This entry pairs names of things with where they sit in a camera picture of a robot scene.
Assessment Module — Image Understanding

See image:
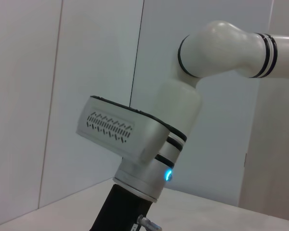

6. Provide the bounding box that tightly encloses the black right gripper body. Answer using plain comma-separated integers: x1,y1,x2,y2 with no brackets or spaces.
89,184,153,231

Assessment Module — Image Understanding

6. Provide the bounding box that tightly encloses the silver cable connector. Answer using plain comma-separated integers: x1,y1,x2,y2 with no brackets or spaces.
136,215,163,231

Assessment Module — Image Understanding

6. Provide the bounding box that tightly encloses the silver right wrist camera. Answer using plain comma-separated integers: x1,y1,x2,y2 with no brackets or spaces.
76,95,171,165

